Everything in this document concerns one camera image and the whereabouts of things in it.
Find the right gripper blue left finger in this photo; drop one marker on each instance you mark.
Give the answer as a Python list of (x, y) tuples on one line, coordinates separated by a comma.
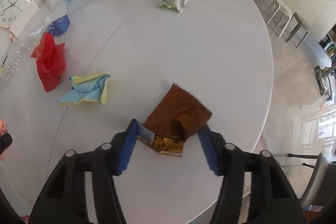
[(125, 144)]

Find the white card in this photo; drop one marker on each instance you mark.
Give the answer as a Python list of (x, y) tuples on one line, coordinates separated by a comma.
[(24, 17)]

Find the grey floor stand machine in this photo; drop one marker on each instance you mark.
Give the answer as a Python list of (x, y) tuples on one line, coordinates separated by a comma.
[(322, 77)]

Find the blue yellow crumpled cloth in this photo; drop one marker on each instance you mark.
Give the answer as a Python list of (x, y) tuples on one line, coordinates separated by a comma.
[(92, 88)]

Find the red crumpled paper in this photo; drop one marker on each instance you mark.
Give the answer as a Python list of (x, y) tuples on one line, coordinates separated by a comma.
[(50, 61)]

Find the dark blue crumpled wrapper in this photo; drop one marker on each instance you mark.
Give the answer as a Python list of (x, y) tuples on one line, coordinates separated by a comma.
[(59, 26)]

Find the round wall clock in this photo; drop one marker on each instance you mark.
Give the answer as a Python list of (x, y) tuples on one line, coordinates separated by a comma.
[(10, 10)]

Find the clear plastic bottle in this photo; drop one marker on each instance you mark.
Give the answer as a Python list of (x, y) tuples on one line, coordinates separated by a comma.
[(21, 51)]

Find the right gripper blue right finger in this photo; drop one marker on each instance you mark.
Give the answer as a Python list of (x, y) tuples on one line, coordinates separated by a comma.
[(211, 146)]

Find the person left hand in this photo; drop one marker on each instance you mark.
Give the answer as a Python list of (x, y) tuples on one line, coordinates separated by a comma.
[(4, 130)]

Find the grey chair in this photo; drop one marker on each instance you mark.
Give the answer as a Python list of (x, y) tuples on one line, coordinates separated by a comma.
[(321, 186)]

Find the bookshelf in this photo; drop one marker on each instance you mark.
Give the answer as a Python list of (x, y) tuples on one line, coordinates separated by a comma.
[(328, 43)]

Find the white round table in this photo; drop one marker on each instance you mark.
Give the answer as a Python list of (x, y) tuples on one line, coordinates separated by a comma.
[(217, 50)]

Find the grey stool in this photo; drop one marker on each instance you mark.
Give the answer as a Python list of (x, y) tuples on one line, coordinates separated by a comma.
[(301, 24)]

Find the green white crumpled paper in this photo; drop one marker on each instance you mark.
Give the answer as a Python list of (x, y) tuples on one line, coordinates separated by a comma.
[(179, 5)]

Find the brown snack bag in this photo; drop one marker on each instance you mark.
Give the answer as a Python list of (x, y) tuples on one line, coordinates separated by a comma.
[(176, 118)]

